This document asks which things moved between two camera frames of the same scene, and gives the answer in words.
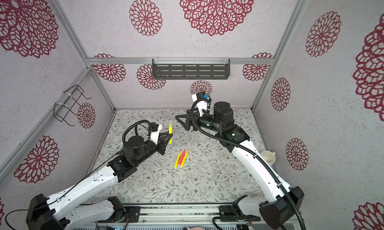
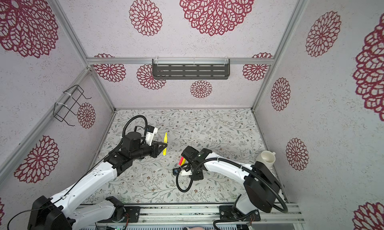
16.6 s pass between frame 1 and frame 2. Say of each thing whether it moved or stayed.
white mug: stayed
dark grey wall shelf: stayed
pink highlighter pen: stayed
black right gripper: moved
